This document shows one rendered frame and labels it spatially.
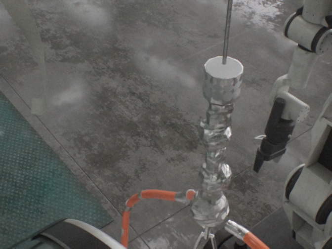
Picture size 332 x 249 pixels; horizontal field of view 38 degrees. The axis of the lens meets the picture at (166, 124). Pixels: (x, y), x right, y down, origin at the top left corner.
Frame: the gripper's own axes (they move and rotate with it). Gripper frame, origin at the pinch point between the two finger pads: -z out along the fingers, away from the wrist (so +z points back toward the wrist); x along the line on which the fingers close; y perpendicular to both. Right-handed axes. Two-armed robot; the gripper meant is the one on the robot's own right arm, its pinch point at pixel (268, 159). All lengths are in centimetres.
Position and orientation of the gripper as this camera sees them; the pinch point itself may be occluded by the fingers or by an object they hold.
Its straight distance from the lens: 171.3
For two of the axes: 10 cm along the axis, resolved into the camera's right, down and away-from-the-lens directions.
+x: -7.7, 2.6, -5.9
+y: 6.2, 5.3, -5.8
